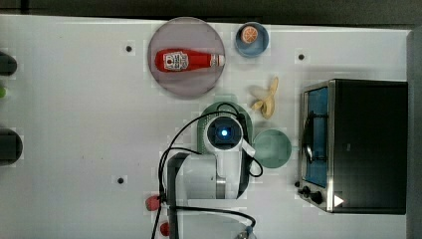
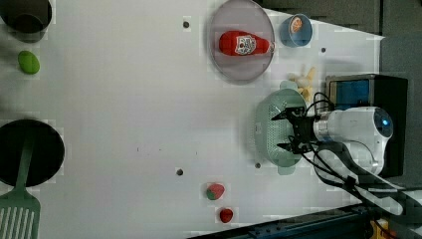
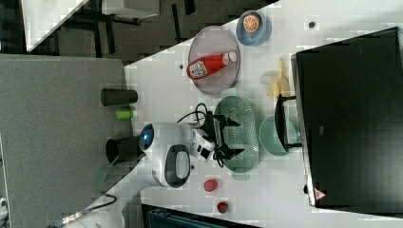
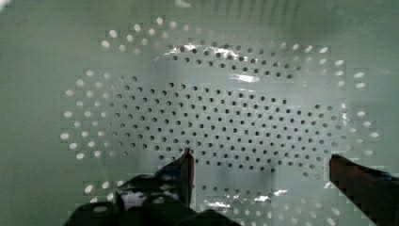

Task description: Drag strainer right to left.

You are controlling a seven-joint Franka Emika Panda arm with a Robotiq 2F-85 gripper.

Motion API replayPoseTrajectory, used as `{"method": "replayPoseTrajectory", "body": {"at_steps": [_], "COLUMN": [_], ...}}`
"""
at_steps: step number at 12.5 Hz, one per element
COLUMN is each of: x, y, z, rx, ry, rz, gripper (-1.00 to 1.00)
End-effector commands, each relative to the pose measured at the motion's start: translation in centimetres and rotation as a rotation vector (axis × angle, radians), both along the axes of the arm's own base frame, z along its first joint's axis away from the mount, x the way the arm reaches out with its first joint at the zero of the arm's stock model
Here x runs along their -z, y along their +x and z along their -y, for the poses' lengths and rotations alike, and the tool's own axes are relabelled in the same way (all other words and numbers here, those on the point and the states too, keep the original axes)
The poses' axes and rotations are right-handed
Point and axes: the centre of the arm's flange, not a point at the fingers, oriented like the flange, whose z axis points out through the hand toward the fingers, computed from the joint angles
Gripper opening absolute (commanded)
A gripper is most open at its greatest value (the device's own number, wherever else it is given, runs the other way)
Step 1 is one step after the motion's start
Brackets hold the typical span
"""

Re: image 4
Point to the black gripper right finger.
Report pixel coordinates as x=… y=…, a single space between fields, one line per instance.
x=373 y=191

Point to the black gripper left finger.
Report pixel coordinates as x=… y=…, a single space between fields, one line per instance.
x=159 y=199

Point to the green plastic strainer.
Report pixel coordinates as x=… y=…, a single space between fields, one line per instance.
x=263 y=93

